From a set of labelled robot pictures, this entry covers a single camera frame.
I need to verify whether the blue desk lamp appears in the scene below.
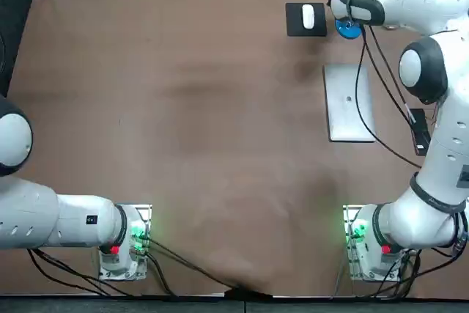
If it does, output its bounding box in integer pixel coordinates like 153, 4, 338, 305
335, 18, 364, 40

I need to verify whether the silver laptop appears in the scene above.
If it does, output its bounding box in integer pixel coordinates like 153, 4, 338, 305
322, 63, 377, 143

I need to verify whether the black mouse pad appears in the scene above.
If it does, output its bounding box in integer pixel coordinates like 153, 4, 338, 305
285, 2, 328, 37

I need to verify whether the white computer mouse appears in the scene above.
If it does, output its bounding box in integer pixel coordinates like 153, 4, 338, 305
301, 4, 316, 30

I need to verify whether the black phone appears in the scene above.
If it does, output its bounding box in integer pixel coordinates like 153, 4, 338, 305
409, 108, 432, 156

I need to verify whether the black base cable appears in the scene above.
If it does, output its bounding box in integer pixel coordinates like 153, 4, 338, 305
27, 234, 243, 298

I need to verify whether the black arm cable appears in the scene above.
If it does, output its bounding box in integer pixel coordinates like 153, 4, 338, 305
353, 23, 423, 168
366, 25, 417, 125

